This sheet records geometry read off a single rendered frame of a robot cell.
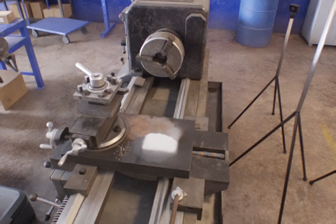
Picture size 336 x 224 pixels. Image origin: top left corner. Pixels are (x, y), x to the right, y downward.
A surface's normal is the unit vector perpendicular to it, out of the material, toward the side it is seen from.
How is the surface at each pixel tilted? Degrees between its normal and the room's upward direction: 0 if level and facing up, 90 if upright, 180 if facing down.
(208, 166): 0
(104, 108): 0
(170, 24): 90
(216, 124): 0
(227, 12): 90
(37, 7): 90
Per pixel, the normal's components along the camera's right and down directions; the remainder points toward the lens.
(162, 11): -0.16, 0.57
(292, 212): 0.00, -0.82
